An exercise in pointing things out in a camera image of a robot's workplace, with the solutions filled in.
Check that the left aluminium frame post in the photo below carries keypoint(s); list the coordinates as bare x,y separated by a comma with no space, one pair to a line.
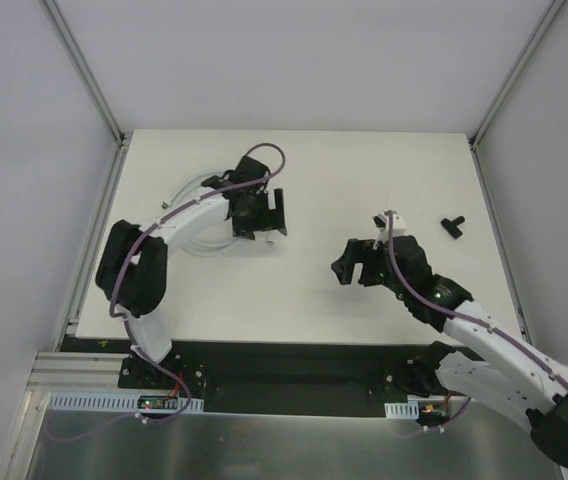
73,50

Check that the right white cable duct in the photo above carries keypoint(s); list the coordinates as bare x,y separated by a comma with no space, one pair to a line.
408,410

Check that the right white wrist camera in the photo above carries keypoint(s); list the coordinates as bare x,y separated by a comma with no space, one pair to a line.
389,222

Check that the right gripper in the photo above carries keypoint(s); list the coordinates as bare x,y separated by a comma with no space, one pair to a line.
369,266

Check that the right aluminium frame post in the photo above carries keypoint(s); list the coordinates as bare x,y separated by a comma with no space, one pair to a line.
535,39

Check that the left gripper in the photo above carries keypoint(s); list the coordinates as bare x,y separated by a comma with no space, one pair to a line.
256,217

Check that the black T-shaped hose fitting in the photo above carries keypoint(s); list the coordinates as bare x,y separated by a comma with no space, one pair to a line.
452,226

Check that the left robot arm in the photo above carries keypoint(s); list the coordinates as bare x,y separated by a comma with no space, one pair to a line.
133,268

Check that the aluminium frame post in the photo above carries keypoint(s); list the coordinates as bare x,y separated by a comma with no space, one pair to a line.
535,39
73,50

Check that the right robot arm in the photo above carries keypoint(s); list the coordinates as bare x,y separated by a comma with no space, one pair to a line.
509,376

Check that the white cable duct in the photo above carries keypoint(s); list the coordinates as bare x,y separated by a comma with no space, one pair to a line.
123,403
408,410

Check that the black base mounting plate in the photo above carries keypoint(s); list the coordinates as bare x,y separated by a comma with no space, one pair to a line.
308,379

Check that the left white cable duct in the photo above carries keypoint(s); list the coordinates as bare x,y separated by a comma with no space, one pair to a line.
123,403

